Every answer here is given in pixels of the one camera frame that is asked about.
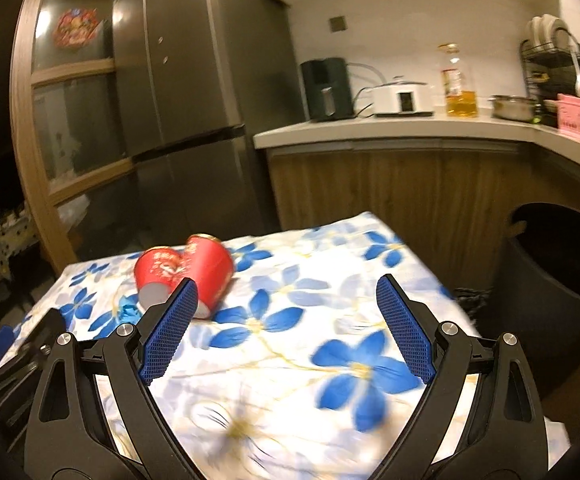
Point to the black countertop appliance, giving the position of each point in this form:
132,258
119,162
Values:
327,85

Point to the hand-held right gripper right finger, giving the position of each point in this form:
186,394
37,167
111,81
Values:
407,332

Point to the wooden glass panel door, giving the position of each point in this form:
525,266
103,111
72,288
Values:
70,71

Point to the black plastic bin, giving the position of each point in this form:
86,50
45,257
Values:
535,320

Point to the red paper cup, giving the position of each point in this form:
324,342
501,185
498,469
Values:
210,275
157,275

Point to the wooden kitchen counter cabinet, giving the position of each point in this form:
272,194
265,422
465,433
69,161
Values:
395,185

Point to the cooking oil bottle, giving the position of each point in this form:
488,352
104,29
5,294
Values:
462,105

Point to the white plastic bag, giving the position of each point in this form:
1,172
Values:
72,210

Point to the blue floral tablecloth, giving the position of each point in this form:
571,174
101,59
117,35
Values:
295,370

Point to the dark wall switch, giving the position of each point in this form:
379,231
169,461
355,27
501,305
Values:
337,24

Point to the white plate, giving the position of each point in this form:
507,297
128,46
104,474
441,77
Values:
556,27
537,27

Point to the white ladle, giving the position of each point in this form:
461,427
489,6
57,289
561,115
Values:
579,85

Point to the white electric cooker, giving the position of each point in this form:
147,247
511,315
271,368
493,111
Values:
402,101

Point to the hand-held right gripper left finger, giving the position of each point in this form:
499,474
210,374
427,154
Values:
167,335

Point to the steel pot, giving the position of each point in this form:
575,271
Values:
512,107

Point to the pink storage box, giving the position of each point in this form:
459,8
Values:
575,120

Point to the red round door decoration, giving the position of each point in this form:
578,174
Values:
76,27

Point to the polka dot cloth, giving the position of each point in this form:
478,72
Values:
12,250

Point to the grey refrigerator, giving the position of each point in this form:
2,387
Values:
190,85

